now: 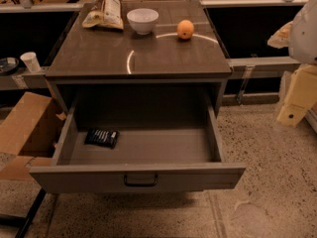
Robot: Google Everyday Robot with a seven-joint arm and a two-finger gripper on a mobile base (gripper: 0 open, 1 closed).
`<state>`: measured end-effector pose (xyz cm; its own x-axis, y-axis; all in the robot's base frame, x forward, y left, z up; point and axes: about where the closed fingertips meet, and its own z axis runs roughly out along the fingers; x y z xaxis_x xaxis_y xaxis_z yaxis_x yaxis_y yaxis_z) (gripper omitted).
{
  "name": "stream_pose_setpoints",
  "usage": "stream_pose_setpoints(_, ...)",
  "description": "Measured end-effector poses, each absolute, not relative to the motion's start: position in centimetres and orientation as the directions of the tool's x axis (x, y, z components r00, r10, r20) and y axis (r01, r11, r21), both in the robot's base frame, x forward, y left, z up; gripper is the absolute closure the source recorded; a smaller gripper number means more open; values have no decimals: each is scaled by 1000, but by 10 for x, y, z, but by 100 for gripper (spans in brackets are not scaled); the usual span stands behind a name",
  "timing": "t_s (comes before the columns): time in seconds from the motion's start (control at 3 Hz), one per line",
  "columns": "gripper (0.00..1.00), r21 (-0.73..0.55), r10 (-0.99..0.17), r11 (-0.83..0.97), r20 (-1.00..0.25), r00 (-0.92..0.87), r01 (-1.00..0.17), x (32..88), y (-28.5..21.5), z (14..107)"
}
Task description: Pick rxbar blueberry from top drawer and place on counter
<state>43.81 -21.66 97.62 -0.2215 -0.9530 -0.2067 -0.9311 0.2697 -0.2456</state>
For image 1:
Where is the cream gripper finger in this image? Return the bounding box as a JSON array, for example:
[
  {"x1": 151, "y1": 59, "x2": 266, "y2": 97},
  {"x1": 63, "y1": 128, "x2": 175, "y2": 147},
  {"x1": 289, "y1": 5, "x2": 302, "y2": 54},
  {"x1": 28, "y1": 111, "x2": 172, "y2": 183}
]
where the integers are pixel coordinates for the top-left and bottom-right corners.
[
  {"x1": 276, "y1": 64, "x2": 317, "y2": 127},
  {"x1": 267, "y1": 21, "x2": 292, "y2": 49}
]

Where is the dark blue rxbar wrapper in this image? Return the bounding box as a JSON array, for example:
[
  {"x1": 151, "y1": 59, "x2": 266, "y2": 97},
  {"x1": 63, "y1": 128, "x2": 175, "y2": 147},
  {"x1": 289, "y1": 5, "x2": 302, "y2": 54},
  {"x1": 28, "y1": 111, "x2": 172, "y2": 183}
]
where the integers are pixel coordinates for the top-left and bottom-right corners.
[{"x1": 84, "y1": 128, "x2": 120, "y2": 149}]

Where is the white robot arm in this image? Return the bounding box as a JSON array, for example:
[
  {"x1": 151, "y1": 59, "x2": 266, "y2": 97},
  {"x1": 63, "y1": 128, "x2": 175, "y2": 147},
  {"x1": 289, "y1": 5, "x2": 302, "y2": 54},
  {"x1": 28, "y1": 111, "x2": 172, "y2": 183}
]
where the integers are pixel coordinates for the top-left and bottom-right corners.
[{"x1": 267, "y1": 0, "x2": 317, "y2": 127}]

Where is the grey cabinet with counter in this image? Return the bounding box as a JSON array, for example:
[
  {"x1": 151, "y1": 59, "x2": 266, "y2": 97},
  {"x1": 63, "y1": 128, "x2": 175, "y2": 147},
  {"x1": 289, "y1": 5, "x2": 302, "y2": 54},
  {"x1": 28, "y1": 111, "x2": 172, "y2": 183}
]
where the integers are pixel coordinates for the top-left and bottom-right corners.
[{"x1": 46, "y1": 0, "x2": 232, "y2": 109}]

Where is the grey open drawer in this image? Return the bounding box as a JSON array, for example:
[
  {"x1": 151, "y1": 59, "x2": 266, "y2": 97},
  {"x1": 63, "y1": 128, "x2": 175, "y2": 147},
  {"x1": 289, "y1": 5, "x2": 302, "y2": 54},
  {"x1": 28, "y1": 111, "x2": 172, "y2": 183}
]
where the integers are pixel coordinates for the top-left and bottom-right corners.
[{"x1": 31, "y1": 89, "x2": 246, "y2": 193}]

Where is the orange fruit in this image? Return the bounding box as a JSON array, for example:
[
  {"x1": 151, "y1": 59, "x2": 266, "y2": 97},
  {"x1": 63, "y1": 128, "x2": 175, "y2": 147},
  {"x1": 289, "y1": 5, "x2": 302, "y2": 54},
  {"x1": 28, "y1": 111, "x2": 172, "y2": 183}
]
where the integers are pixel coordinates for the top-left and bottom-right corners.
[{"x1": 176, "y1": 20, "x2": 194, "y2": 40}]

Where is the white ceramic bowl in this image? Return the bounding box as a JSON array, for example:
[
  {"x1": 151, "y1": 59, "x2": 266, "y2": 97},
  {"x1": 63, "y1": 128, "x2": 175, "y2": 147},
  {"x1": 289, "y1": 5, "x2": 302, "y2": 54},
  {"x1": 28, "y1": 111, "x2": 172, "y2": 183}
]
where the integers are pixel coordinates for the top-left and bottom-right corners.
[{"x1": 127, "y1": 8, "x2": 159, "y2": 35}]

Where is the brown chip bag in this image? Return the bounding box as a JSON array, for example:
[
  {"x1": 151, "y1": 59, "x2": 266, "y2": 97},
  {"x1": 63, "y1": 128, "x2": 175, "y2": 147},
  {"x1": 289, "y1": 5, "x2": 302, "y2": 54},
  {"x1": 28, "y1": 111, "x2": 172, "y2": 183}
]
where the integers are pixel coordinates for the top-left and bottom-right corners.
[{"x1": 82, "y1": 0, "x2": 124, "y2": 30}]

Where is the white paper cup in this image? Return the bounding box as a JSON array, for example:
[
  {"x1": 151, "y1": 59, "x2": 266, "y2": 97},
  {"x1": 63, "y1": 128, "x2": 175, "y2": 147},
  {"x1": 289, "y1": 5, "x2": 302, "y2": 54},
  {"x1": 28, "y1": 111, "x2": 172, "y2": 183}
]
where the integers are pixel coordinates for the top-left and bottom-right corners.
[{"x1": 20, "y1": 52, "x2": 41, "y2": 72}]

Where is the grey left side shelf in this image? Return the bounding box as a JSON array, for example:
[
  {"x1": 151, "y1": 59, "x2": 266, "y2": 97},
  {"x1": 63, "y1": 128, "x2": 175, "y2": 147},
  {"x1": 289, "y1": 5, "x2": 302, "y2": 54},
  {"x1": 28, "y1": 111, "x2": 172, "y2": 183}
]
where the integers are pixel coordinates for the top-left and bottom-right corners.
[{"x1": 0, "y1": 66, "x2": 49, "y2": 90}]

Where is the brown cardboard box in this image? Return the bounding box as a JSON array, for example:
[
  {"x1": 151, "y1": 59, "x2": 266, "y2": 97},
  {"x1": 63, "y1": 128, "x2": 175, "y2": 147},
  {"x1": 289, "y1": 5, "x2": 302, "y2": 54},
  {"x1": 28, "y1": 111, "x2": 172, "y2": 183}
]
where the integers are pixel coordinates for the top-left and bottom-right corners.
[{"x1": 0, "y1": 92, "x2": 65, "y2": 180}]

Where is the dark round dish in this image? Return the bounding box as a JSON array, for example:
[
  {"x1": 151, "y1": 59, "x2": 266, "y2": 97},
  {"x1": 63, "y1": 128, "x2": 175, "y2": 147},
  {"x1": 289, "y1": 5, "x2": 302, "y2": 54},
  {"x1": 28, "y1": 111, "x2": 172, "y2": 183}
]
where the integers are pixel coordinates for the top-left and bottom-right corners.
[{"x1": 0, "y1": 58, "x2": 19, "y2": 76}]

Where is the black floor stand leg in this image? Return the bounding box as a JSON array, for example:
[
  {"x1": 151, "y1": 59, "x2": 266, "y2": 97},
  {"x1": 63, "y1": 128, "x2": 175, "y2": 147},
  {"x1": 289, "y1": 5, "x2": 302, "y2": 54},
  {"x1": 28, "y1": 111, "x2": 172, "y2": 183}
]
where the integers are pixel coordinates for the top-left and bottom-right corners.
[{"x1": 0, "y1": 188, "x2": 47, "y2": 238}]

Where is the black drawer handle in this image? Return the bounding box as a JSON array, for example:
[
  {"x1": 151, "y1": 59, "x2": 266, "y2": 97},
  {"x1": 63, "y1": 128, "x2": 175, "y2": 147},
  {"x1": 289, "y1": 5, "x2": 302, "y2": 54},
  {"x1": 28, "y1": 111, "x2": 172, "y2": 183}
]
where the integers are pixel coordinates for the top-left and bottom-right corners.
[{"x1": 123, "y1": 175, "x2": 159, "y2": 187}]

